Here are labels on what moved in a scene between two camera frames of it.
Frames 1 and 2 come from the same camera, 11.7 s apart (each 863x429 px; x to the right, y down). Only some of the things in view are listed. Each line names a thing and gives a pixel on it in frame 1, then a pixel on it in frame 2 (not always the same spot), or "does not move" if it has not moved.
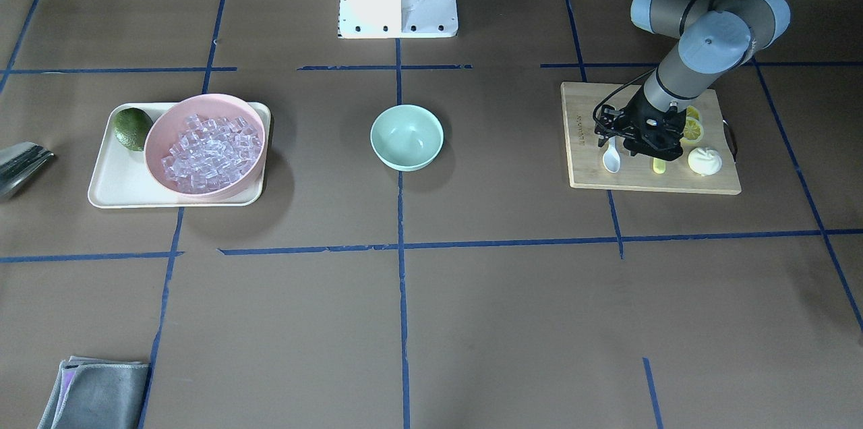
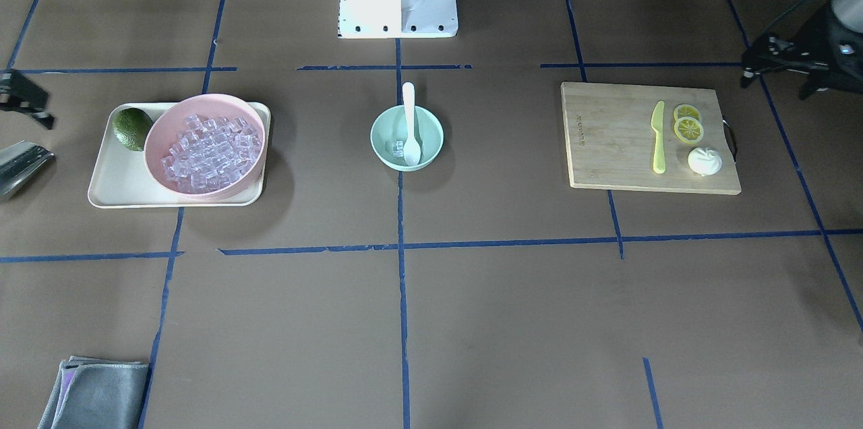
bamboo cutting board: (708, 166) does not move
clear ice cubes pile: (211, 153) does not move
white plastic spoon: (611, 158) to (412, 152)
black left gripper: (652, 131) to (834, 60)
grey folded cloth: (98, 393) does not move
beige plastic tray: (121, 179) does not move
